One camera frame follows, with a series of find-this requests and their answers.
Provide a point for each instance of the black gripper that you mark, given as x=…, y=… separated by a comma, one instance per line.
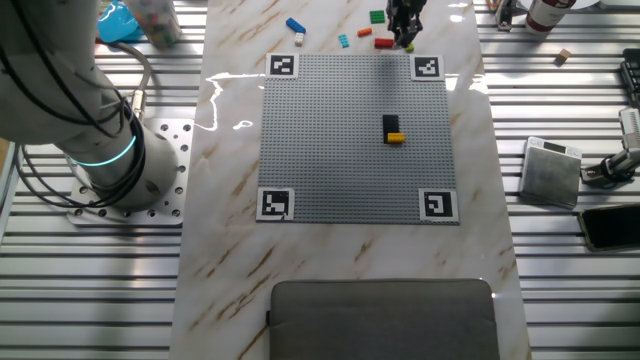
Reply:
x=405, y=11

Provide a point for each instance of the red Lego brick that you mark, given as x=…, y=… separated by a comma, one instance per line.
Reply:
x=383, y=43

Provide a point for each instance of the black Lego brick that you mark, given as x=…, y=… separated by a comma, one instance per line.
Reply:
x=390, y=122

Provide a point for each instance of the yellow Lego brick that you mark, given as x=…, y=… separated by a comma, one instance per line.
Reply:
x=396, y=138

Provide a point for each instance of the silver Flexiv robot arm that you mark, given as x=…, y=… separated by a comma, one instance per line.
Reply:
x=40, y=75

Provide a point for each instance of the small lime Lego brick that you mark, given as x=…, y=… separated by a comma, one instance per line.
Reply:
x=410, y=48

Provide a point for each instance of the green Lego plate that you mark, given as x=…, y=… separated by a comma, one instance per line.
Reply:
x=377, y=16

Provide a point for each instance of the orange Lego brick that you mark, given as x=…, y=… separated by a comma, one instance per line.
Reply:
x=364, y=32

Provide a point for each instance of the cyan Lego brick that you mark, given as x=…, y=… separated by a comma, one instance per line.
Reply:
x=343, y=41

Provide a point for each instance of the white Lego brick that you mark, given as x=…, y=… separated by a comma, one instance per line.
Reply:
x=299, y=39

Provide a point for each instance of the blue Lego brick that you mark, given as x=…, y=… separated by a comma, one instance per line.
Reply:
x=296, y=25

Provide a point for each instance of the grey Lego baseplate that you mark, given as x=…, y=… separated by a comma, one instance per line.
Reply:
x=350, y=175

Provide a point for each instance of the black white ArUco marker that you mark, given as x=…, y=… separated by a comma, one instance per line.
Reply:
x=438, y=205
x=275, y=204
x=282, y=65
x=427, y=67

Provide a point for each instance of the red white bottle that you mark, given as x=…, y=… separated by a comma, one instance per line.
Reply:
x=547, y=15

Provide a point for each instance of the small wooden block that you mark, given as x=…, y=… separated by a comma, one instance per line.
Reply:
x=563, y=56

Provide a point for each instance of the silver digital scale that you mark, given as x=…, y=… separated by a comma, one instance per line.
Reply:
x=550, y=175

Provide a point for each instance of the clear plastic cup with bricks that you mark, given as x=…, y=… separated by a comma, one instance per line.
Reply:
x=155, y=25

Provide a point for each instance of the black smartphone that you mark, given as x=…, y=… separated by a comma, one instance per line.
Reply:
x=612, y=227

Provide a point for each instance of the grey fabric pad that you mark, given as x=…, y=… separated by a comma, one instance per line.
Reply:
x=385, y=325

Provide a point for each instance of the grey metal bracket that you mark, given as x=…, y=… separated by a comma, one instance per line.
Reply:
x=505, y=17

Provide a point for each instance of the silver depth camera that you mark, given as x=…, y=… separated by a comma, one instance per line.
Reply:
x=631, y=125

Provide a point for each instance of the silver black camera clamp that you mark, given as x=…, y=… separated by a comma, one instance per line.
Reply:
x=612, y=167

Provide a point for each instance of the perforated metal robot base plate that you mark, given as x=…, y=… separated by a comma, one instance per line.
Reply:
x=175, y=150

